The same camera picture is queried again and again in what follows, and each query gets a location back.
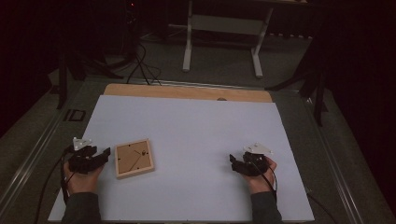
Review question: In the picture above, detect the person's left hand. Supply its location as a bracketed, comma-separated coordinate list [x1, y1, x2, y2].
[63, 163, 104, 196]

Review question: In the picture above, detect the white metal stand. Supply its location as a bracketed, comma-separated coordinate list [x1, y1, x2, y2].
[181, 0, 276, 79]

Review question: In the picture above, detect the black floor plate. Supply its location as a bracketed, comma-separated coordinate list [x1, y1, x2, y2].
[63, 108, 87, 122]

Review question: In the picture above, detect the right hand-held gripper cable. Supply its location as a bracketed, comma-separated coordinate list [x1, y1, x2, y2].
[253, 160, 278, 204]

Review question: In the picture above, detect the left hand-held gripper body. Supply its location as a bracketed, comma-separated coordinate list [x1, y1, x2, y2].
[66, 136, 98, 175]

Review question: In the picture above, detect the person's right hand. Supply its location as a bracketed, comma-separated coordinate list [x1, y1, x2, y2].
[242, 156, 278, 196]

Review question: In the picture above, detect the black floor cable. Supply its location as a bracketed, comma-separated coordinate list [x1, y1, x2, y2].
[305, 191, 338, 224]
[33, 153, 64, 224]

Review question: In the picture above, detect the bundle of black floor cables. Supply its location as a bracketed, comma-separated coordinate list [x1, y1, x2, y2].
[125, 42, 163, 87]

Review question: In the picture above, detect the black tripod stand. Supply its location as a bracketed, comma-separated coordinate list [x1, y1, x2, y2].
[55, 46, 125, 110]
[264, 31, 330, 128]

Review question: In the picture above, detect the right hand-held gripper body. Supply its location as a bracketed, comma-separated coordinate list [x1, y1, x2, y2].
[242, 142, 274, 177]

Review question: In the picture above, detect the wooden picture frame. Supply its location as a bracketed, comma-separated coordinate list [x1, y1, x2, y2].
[114, 138, 156, 181]

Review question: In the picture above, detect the hand-held gripper cable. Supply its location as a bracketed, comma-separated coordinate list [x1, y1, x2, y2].
[253, 160, 278, 204]
[59, 145, 78, 204]

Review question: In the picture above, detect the dark equipment stand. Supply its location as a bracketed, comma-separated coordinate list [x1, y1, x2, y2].
[122, 0, 139, 60]

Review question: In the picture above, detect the left hand-held gripper cable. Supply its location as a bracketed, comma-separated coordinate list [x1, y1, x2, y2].
[59, 145, 78, 204]

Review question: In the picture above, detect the white table sheet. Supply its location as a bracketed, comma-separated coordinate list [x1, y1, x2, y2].
[48, 94, 316, 223]

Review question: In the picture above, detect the metal floor rail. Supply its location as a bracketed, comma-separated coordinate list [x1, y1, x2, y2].
[0, 105, 68, 214]
[303, 96, 366, 224]
[136, 78, 302, 91]

